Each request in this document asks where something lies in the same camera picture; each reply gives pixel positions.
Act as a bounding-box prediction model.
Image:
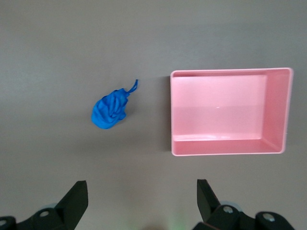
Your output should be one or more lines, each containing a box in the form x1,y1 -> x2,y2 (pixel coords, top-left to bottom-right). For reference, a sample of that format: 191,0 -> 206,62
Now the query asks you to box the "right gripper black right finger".
197,179 -> 296,230

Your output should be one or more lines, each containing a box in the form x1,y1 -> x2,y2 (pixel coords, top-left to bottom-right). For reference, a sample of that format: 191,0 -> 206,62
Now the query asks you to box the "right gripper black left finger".
0,180 -> 89,230

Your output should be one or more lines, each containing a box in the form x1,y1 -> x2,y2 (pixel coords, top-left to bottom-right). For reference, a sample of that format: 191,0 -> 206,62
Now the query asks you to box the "blue cloth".
91,79 -> 140,130

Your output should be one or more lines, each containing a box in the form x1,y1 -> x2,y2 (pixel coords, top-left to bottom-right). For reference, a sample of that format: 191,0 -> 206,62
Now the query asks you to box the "pink plastic bin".
170,67 -> 294,157

